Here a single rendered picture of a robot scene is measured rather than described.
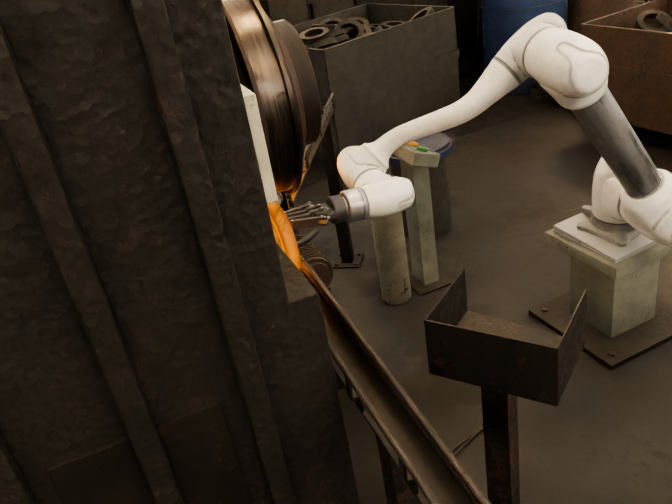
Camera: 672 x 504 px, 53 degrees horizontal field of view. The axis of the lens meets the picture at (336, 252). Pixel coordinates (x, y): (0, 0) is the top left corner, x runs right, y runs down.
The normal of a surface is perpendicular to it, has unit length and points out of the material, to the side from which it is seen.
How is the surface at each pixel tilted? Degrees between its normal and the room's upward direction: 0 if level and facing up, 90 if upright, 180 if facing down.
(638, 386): 0
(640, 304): 90
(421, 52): 90
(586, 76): 88
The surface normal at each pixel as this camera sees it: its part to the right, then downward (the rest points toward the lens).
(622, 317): 0.43, 0.38
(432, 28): 0.61, 0.30
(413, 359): -0.15, -0.86
